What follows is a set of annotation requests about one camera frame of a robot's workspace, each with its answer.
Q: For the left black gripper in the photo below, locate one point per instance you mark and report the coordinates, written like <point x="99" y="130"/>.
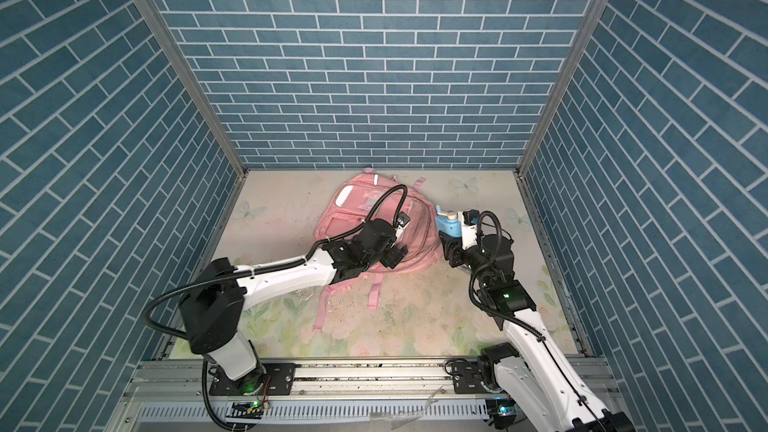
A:
<point x="395" y="255"/>

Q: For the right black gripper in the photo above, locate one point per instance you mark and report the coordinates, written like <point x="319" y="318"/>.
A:
<point x="452" y="251"/>

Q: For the blue pencil sharpener with crank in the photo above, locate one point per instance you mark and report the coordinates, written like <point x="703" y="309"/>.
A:
<point x="448" y="222"/>

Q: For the pink student backpack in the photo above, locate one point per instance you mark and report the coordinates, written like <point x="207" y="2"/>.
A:
<point x="369" y="196"/>

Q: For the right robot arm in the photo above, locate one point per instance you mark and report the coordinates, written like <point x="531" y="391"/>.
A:
<point x="528" y="366"/>

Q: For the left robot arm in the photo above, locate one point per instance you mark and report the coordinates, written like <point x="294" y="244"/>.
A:
<point x="181" y="311"/>

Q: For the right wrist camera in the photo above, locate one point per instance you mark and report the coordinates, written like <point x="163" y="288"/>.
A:
<point x="469" y="234"/>

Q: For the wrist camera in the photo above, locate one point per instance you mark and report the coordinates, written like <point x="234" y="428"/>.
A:
<point x="469" y="234"/>
<point x="401" y="222"/>

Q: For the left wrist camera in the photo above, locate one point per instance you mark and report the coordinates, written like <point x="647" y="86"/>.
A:
<point x="401" y="222"/>

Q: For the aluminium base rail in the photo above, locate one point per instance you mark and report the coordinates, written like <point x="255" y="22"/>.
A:
<point x="386" y="392"/>

